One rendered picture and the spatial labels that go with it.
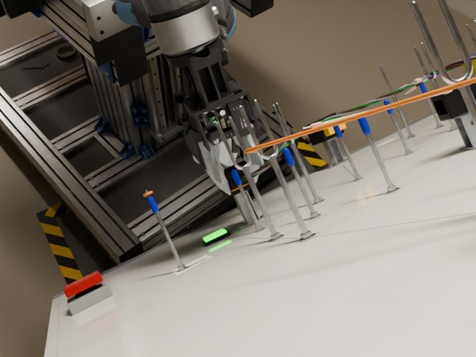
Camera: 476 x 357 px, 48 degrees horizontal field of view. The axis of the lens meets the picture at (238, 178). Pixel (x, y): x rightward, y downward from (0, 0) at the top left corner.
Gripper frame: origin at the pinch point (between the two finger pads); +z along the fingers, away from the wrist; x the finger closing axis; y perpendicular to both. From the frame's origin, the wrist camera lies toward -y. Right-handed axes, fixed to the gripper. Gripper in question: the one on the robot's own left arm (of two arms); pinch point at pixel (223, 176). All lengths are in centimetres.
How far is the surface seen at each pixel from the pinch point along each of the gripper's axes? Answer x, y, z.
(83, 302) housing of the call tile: -2.8, 28.2, 15.3
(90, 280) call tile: -2.6, 27.0, 12.8
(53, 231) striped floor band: -127, -55, 14
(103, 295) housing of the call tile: -1.3, 26.0, 14.8
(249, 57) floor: -98, -158, -65
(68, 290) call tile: -4.1, 29.3, 13.6
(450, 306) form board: 48, 47, 8
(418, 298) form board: 46, 46, 8
